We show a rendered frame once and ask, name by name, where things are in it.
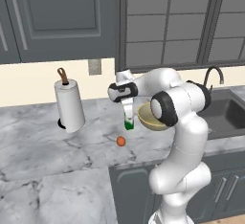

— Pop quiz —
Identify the dark curved tap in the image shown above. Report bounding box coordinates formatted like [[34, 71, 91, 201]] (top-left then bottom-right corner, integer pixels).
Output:
[[203, 65, 225, 94]]

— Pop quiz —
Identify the grey wall socket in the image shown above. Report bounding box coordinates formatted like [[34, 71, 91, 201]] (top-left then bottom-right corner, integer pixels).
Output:
[[87, 58, 102, 77]]

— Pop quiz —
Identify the long grey cupboard handle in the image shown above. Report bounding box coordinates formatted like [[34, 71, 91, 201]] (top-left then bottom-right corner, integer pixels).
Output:
[[0, 19, 10, 53], [8, 0, 30, 52]]

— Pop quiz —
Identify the black and brown towel holder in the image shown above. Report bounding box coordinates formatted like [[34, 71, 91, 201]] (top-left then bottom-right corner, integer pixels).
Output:
[[56, 67, 70, 130]]

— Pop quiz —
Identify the wide grey upper cupboard door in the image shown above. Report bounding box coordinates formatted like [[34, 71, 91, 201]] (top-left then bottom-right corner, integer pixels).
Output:
[[0, 0, 117, 63]]

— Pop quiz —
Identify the panelled grey lower cupboard door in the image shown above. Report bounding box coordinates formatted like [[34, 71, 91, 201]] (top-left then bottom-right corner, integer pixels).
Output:
[[186, 169, 234, 224], [212, 166, 245, 221]]

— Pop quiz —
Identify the grey framed window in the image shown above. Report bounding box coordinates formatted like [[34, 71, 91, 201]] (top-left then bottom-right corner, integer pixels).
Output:
[[114, 0, 245, 75]]

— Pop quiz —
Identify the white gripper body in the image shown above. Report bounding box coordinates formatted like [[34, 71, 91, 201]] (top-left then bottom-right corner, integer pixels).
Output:
[[122, 97, 135, 121]]

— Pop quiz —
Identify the beige bowl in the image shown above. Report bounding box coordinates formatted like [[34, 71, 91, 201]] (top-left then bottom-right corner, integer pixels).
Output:
[[137, 101, 170, 132]]

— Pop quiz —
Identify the narrow grey upper cupboard door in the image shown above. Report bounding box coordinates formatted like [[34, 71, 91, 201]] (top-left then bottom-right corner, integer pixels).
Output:
[[0, 0, 22, 65]]

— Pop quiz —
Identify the grey panel under sink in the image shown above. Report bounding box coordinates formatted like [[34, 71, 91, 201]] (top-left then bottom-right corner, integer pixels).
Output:
[[201, 150, 245, 173]]

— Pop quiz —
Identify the dark grey sink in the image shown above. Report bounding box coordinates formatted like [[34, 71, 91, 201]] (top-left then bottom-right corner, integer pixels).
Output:
[[196, 88, 245, 141]]

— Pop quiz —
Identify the plain grey lower cupboard door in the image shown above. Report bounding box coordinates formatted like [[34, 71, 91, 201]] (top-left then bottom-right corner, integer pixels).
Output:
[[108, 165, 162, 224]]

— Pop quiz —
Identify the white paper towel roll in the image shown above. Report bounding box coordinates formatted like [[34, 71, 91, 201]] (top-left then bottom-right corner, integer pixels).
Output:
[[54, 78, 87, 134]]

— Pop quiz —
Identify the short grey cupboard handle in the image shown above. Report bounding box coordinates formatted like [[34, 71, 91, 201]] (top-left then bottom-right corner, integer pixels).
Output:
[[213, 176, 228, 204], [225, 174, 240, 202]]

